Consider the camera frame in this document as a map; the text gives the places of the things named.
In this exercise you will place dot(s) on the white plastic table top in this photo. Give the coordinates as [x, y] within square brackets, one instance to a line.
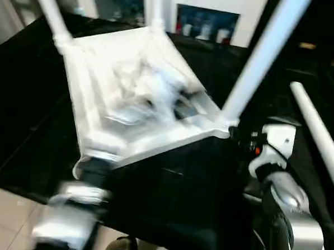
[117, 58]

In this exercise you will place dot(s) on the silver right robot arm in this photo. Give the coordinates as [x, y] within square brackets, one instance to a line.
[291, 215]

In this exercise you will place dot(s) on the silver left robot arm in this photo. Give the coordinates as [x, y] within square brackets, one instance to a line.
[98, 155]

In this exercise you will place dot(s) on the small red object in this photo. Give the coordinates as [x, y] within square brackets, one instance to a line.
[225, 44]

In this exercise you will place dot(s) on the white blue patterned container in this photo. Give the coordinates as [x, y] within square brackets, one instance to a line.
[206, 33]

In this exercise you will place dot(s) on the white mug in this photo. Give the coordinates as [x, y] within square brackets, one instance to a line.
[222, 36]
[187, 29]

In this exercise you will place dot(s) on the red bottle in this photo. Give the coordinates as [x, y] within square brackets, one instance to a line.
[178, 26]

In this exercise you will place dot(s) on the yellowish label tag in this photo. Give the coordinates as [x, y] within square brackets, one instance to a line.
[307, 45]

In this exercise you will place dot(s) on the dark left robot foot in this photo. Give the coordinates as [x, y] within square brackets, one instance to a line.
[121, 247]

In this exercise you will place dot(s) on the black work mat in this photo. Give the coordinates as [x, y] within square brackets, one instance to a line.
[22, 109]

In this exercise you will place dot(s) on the grey curtain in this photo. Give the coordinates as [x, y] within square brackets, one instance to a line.
[8, 7]

